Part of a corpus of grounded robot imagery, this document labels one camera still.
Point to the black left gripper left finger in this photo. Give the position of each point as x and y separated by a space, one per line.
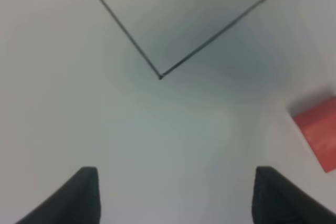
76 201

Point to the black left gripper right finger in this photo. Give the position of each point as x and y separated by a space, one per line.
277 200

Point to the red cube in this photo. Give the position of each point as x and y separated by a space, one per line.
317 125

